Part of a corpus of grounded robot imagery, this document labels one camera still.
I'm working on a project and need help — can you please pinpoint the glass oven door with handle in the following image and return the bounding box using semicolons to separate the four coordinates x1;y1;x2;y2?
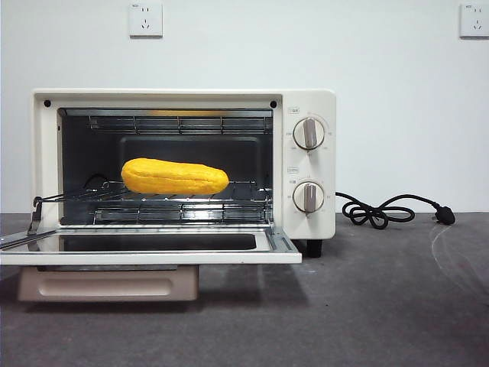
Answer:
0;227;303;303

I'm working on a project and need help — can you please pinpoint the white wall socket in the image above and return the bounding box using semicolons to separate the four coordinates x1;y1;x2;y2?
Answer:
128;2;164;39
459;2;489;39

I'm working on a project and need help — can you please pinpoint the metal wire oven rack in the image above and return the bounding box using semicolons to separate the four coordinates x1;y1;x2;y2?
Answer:
34;180;275;203

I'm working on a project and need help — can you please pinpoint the black power cable with plug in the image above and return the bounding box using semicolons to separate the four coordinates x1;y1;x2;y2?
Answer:
335;190;458;231

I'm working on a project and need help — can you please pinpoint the cream white toaster oven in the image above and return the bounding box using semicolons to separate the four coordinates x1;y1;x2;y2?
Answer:
31;88;338;258

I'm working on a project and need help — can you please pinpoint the cream timer knob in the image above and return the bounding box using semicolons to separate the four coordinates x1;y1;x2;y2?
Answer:
293;180;326;214

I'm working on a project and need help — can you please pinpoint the cream temperature knob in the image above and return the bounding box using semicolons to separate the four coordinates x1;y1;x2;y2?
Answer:
292;117;327;151

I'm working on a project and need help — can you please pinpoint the yellow corn cob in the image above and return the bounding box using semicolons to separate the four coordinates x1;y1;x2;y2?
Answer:
121;158;231;196

